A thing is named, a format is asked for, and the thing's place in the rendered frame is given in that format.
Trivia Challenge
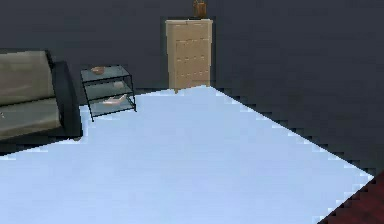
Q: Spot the beige chest of drawers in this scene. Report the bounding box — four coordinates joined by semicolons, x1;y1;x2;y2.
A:
165;18;214;94

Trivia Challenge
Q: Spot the black glass shelf table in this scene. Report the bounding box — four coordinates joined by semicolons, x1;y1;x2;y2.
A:
80;64;138;123

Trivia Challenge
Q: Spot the brown pot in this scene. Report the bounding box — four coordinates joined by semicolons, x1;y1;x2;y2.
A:
193;0;208;19

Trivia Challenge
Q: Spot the pale pink flat object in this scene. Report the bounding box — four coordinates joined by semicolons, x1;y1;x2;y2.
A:
102;93;128;107

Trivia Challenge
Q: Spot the black sofa with beige cushions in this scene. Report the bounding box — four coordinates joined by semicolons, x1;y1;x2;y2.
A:
0;48;84;156

